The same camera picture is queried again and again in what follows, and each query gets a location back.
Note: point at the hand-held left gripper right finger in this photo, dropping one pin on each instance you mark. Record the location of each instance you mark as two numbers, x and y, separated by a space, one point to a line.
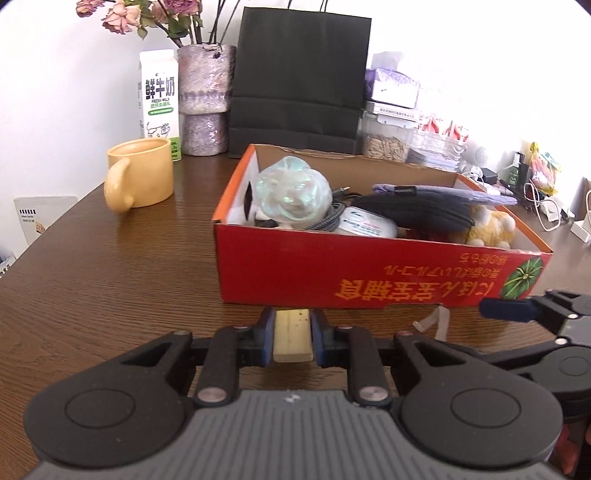
318 337

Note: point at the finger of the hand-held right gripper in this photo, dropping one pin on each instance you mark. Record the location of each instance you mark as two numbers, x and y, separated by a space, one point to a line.
508 357
505 309

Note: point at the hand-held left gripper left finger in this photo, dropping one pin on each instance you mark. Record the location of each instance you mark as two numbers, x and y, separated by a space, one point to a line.
268 337

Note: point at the beige rectangular block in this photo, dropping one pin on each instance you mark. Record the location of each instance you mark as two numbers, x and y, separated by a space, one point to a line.
292 337

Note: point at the red cardboard box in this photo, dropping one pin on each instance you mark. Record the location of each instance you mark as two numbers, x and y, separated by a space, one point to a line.
300 267

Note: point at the yellow plush toy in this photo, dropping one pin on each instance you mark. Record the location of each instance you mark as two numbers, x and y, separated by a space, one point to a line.
489 228

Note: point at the white plastic bottle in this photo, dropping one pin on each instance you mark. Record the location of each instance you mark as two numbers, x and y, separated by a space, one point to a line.
364 224

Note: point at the purple woven cloth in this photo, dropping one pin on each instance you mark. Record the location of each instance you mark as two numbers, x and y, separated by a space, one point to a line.
461 194

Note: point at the translucent plastic bag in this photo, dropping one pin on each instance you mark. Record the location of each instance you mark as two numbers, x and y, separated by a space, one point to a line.
291 194

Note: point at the white charger block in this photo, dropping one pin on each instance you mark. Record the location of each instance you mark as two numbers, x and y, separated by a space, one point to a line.
582 230

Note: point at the black power adapter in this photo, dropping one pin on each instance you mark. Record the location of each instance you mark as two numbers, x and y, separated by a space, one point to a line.
488 175

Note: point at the black green device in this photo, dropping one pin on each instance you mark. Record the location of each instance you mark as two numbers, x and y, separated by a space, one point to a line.
519 170

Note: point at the yellow snack packet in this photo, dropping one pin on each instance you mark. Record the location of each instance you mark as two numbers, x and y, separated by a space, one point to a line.
545 168

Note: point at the small white round speaker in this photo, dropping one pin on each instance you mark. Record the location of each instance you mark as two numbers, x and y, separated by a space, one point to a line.
478 157

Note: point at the grey tin box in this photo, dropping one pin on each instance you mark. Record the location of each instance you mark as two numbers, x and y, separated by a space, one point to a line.
436 152

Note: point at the clear jar of seeds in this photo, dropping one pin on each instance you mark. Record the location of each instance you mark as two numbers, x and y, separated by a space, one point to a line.
385 145

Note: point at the yellow ceramic mug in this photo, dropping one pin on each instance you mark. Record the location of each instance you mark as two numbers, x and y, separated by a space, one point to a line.
143 175

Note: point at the flat white box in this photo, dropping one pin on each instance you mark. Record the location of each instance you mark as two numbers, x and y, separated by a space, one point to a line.
390 113

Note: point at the purple tissue pack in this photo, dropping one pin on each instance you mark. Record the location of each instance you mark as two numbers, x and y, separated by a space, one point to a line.
392 85

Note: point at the purple textured vase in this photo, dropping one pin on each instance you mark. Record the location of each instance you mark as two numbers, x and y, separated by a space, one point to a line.
205 92

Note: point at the white printed card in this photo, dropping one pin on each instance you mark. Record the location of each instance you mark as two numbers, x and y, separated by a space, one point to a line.
44 219

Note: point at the white green milk carton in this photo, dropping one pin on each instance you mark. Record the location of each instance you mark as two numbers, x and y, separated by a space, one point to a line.
159 101

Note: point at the black paper bag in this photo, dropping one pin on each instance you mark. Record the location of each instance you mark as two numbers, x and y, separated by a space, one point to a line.
300 69

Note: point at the blue white packets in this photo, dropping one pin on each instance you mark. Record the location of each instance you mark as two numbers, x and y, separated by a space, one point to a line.
5 263

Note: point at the dried pink roses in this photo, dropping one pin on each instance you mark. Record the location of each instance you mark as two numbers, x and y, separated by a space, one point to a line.
129 14

